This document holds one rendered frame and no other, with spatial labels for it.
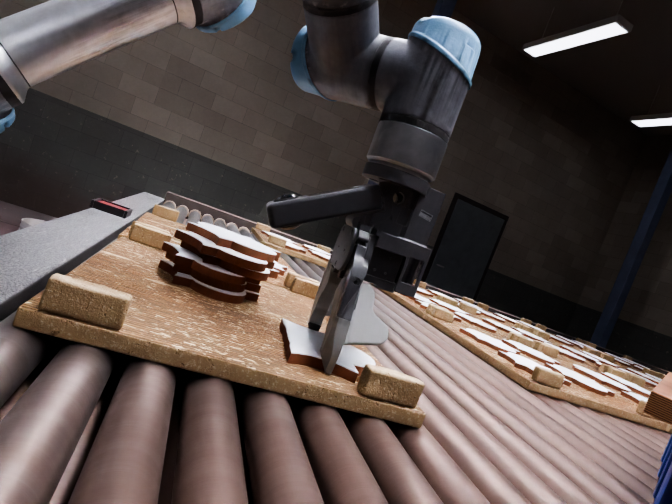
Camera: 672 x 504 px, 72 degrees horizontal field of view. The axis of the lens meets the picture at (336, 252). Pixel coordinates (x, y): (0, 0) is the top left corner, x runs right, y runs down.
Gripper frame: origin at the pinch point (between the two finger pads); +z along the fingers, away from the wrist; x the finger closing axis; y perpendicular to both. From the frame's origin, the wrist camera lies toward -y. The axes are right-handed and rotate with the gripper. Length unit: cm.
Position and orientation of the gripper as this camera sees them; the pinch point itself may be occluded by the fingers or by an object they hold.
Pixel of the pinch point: (314, 345)
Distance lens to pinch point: 50.6
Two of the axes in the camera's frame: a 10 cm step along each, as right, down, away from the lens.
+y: 9.2, 3.2, 2.2
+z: -3.4, 9.4, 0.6
